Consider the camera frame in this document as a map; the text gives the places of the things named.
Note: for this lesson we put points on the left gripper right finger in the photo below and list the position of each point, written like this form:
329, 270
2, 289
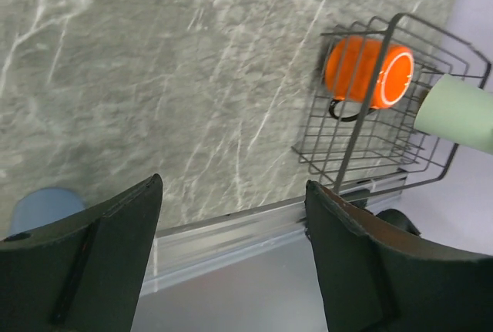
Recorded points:
374, 276

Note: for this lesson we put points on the pale green plastic cup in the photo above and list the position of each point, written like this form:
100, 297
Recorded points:
458, 112

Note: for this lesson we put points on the aluminium mounting rail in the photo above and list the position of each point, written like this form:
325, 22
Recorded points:
184, 252

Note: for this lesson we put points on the beige plastic cup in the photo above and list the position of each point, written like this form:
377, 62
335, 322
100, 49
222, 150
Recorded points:
422, 96

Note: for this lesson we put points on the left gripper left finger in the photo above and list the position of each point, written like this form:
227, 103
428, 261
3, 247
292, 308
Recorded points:
84, 272

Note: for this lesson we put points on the black wire dish rack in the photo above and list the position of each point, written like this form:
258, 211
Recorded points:
381, 152

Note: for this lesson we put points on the blue plastic cup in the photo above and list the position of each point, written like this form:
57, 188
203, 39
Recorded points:
42, 207

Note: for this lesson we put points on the orange mug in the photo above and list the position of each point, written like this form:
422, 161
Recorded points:
350, 68

